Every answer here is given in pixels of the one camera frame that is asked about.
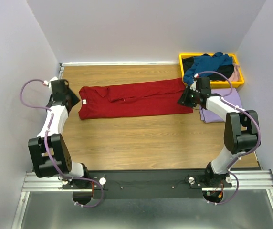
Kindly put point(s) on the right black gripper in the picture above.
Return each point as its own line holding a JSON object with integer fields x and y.
{"x": 183, "y": 99}

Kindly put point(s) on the blue t shirt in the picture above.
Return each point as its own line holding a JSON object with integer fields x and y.
{"x": 205, "y": 68}

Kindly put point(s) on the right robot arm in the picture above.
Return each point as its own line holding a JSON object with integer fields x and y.
{"x": 241, "y": 132}

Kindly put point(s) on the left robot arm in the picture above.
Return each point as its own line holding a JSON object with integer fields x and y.
{"x": 74, "y": 173}

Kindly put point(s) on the folded purple t shirt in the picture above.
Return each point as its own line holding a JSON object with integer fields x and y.
{"x": 233, "y": 98}

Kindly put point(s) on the yellow plastic bin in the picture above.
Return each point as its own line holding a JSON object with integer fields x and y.
{"x": 217, "y": 67}

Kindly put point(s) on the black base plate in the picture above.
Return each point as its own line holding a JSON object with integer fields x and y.
{"x": 161, "y": 183}

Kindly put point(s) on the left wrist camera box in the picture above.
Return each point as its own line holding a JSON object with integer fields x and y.
{"x": 49, "y": 83}

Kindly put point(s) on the pink t shirt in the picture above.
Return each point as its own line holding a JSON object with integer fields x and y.
{"x": 235, "y": 75}

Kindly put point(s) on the red t shirt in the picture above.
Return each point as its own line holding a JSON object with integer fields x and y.
{"x": 133, "y": 100}

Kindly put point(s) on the black t shirt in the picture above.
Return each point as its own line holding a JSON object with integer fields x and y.
{"x": 222, "y": 72}

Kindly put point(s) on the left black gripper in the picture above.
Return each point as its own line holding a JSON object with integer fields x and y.
{"x": 75, "y": 99}

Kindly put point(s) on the aluminium front rail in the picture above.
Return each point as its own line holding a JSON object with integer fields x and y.
{"x": 243, "y": 179}

